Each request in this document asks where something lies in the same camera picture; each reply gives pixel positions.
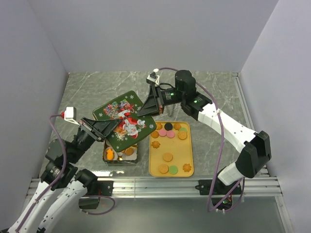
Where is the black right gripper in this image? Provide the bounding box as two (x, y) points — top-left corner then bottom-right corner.
(137, 85), (185, 120)

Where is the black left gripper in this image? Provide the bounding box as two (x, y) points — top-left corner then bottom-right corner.
(69, 116), (121, 163)

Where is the gold tin lid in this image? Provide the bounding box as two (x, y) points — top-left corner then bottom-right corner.
(92, 91), (156, 152)

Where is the orange fish cookie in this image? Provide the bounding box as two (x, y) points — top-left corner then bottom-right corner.
(106, 148), (115, 161)

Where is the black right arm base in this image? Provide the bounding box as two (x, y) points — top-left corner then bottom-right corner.
(195, 178), (245, 213)

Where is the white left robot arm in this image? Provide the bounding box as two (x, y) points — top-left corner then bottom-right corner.
(3, 117), (120, 233)

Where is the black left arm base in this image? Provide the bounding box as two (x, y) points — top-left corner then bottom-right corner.
(65, 169), (116, 216)

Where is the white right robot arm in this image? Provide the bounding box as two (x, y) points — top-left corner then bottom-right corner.
(138, 69), (271, 194)

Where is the flower shaped cookie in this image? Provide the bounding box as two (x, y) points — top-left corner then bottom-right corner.
(182, 164), (192, 172)
(156, 122), (162, 130)
(151, 141), (160, 149)

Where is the white paper cup liner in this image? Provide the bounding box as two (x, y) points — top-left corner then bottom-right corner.
(121, 151), (137, 161)
(104, 147), (119, 161)

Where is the black sandwich cookie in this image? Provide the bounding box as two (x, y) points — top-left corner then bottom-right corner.
(164, 122), (173, 131)

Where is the round waffle cookie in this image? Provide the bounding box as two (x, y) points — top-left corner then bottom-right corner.
(158, 164), (169, 174)
(178, 131), (187, 140)
(162, 152), (173, 162)
(151, 131), (159, 138)

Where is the pink round cookie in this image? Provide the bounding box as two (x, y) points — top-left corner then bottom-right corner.
(166, 130), (175, 138)
(158, 129), (167, 137)

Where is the gold cookie tin box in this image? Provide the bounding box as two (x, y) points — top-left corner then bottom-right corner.
(102, 141), (138, 166)

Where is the orange plastic tray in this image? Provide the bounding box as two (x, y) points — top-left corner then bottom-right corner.
(149, 121), (194, 177)

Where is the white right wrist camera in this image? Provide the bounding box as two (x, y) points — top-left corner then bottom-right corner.
(146, 72), (160, 86)

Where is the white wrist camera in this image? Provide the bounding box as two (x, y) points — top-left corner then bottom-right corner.
(64, 107), (76, 123)
(146, 72), (160, 86)

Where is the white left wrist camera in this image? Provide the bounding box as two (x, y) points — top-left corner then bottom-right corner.
(64, 107), (76, 123)

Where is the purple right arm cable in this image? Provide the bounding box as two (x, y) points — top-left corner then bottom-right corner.
(156, 67), (245, 213)

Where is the white aluminium side rail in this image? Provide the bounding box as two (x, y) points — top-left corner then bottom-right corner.
(232, 72), (271, 176)

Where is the aluminium front rail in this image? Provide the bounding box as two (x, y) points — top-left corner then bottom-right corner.
(98, 176), (283, 199)

